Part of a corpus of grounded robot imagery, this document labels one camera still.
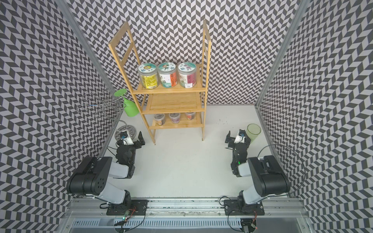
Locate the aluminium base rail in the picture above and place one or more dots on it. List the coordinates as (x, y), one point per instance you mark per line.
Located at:
(274, 214)

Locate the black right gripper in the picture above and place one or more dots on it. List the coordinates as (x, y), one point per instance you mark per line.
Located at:
(231, 140)

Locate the jar with strawberry lid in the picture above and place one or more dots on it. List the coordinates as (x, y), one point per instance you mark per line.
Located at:
(167, 74)

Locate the green spray bottle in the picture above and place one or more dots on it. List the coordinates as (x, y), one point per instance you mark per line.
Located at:
(129, 106)

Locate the small foil-lid cup pink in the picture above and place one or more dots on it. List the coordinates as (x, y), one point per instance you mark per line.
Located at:
(190, 115)

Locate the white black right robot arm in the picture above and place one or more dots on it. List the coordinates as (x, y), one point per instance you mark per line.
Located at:
(267, 175)

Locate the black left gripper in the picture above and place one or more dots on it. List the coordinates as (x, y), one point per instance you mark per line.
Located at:
(138, 145)

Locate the chrome wire cup rack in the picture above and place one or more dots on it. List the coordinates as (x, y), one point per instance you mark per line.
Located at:
(111, 109)

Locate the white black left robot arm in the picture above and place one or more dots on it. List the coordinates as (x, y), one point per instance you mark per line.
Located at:
(91, 177)

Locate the jar with pink flower lid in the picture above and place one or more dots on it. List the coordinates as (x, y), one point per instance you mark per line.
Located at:
(187, 74)

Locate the green translucent plastic cup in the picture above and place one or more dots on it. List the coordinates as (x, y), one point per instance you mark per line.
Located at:
(253, 131)

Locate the bamboo three-tier shelf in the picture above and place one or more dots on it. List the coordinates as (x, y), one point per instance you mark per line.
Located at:
(161, 100)

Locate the sunflower seed jar yellow label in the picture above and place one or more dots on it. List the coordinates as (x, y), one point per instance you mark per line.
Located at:
(148, 75)

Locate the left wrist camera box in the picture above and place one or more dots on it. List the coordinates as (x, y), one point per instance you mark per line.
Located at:
(125, 137)

